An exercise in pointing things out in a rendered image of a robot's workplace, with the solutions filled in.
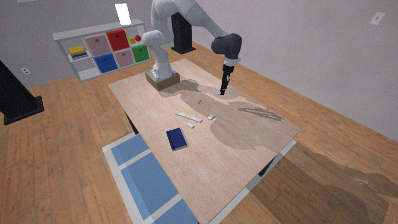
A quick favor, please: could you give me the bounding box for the dark blue notebook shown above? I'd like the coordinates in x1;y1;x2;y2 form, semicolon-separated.
166;128;187;151

